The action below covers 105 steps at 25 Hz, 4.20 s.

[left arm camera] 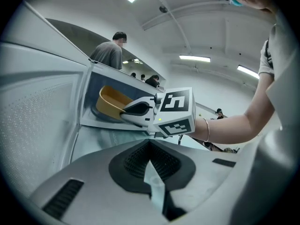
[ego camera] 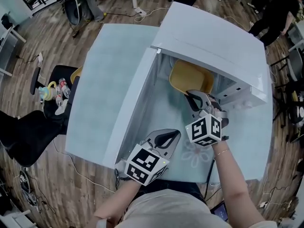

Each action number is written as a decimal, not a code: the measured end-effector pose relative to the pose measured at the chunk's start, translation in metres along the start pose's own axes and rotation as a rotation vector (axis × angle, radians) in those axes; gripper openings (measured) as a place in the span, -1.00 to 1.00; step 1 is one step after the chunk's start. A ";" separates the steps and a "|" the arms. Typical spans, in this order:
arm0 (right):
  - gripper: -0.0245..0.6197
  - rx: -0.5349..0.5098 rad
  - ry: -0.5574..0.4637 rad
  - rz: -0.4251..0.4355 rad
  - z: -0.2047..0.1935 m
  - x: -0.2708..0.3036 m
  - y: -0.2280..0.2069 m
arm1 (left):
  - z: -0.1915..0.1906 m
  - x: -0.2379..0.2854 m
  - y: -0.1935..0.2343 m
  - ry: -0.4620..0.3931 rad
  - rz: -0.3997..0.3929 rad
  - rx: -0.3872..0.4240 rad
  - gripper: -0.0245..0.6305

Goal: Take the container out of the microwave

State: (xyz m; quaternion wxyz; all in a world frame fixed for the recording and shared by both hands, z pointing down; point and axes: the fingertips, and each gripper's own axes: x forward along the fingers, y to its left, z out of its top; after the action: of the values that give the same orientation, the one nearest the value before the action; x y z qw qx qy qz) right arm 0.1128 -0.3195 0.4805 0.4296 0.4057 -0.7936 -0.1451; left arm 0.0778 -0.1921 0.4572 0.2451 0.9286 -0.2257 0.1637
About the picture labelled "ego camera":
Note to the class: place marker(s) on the person's dark trousers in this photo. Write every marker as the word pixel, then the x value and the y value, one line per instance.
pixel 175 186

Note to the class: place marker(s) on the white microwave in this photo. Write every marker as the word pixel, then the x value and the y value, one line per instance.
pixel 209 37

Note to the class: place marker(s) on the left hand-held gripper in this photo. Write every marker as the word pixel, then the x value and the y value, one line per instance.
pixel 145 165

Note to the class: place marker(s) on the white power strip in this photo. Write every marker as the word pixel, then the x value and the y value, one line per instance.
pixel 140 11

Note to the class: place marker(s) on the black office chair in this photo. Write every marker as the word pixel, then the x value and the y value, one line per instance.
pixel 31 136

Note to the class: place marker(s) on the person's right forearm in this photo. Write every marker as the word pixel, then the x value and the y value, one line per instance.
pixel 232 186

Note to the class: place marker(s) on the person's left forearm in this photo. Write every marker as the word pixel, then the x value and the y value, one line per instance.
pixel 111 203

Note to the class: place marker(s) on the person's right hand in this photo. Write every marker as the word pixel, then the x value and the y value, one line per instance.
pixel 215 104

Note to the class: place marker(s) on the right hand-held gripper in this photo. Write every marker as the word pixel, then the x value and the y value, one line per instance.
pixel 204 132

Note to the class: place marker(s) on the grey swivel chair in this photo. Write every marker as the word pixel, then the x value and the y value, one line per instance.
pixel 297 65

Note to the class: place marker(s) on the clear bottle with red label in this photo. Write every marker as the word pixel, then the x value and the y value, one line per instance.
pixel 59 95
pixel 63 86

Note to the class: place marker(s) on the grey office chair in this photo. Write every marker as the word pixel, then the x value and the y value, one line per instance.
pixel 72 11

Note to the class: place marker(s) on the white desk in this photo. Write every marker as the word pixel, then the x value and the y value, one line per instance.
pixel 7 41

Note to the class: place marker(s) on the teal and yellow toy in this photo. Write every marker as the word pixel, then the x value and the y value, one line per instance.
pixel 47 92

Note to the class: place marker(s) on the yellow plastic container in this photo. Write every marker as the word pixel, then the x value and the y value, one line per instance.
pixel 190 76

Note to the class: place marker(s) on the person's beige shirt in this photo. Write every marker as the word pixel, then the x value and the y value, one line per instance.
pixel 171 212

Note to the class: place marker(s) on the black tablet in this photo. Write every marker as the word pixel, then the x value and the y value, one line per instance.
pixel 220 212

